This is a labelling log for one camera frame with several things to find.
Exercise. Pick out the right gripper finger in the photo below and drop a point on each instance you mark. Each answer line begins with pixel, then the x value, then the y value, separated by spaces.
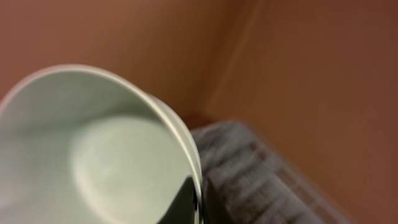
pixel 183 207

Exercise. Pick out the green bowl with food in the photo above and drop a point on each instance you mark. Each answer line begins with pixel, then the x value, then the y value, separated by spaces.
pixel 82 145

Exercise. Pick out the grey dishwasher rack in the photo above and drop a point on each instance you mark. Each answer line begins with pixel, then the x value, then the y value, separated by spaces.
pixel 253 182

